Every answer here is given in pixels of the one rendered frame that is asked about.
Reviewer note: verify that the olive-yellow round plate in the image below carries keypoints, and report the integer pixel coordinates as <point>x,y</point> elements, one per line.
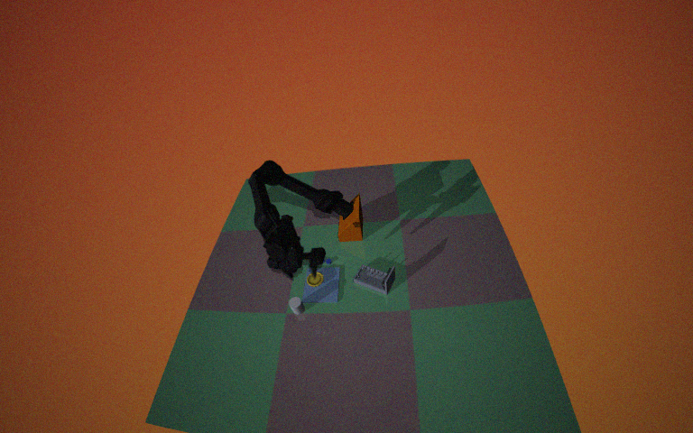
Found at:
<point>312,281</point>

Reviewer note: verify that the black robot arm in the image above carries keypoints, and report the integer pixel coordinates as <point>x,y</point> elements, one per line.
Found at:
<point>280,234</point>

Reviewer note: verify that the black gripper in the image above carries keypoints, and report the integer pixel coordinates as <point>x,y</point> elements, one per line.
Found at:
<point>316,256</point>

